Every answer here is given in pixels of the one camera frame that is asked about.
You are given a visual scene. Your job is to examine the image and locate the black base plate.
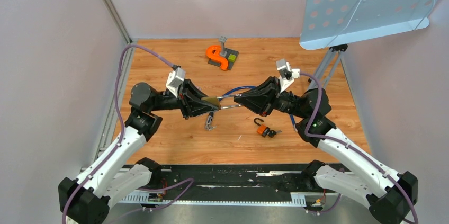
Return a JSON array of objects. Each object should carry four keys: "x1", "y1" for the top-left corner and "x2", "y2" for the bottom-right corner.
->
[{"x1": 145, "y1": 164, "x2": 325, "y2": 203}]

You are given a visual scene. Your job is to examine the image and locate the perforated metal music stand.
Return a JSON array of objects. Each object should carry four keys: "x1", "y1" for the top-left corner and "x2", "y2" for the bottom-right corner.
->
[{"x1": 299, "y1": 0, "x2": 448, "y2": 97}]

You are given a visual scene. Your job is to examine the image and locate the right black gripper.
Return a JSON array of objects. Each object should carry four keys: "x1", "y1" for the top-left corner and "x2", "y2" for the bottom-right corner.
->
[{"x1": 233, "y1": 76, "x2": 307, "y2": 119}]

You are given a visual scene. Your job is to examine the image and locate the large brass padlock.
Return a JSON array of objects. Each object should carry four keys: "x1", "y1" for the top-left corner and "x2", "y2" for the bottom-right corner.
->
[{"x1": 201, "y1": 94, "x2": 241, "y2": 110}]

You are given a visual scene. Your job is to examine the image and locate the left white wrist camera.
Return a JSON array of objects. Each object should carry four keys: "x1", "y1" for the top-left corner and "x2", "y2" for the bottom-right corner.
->
[{"x1": 166, "y1": 67, "x2": 186, "y2": 98}]

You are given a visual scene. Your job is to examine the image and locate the orange S-shaped toy base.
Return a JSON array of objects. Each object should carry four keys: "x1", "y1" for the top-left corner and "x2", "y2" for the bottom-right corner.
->
[{"x1": 205, "y1": 36, "x2": 239, "y2": 71}]

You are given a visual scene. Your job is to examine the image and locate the black key bunch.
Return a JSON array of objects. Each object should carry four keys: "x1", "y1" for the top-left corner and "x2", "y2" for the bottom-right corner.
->
[{"x1": 267, "y1": 130, "x2": 282, "y2": 138}]

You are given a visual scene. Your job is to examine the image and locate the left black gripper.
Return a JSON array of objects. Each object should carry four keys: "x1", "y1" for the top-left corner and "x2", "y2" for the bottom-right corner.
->
[{"x1": 150, "y1": 77, "x2": 219, "y2": 119}]

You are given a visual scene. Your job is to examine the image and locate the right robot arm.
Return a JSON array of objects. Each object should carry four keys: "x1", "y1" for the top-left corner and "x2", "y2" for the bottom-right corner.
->
[{"x1": 234, "y1": 77, "x2": 418, "y2": 223}]

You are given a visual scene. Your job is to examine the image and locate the blue cable lock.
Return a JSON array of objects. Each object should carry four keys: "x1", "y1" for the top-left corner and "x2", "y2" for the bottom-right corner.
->
[{"x1": 205, "y1": 86, "x2": 298, "y2": 133}]

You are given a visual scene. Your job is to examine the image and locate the orange small padlock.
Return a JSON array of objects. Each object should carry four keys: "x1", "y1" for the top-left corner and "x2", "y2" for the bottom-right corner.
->
[{"x1": 253, "y1": 118, "x2": 271, "y2": 137}]

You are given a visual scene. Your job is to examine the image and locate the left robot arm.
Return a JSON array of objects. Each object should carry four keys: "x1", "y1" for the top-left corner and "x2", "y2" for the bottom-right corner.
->
[{"x1": 58, "y1": 79, "x2": 221, "y2": 223}]

